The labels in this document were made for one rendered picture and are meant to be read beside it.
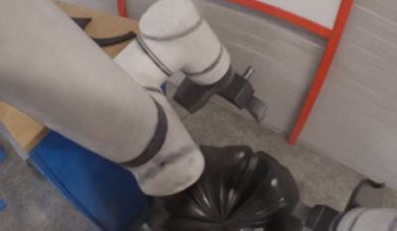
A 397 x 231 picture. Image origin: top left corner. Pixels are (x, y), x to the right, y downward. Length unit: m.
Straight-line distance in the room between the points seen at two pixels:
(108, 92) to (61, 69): 0.05
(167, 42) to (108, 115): 0.18
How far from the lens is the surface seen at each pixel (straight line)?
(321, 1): 1.23
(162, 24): 0.37
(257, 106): 0.53
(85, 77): 0.20
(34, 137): 0.65
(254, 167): 0.90
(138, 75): 0.38
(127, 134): 0.24
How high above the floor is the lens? 1.38
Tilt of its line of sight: 47 degrees down
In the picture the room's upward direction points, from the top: 3 degrees clockwise
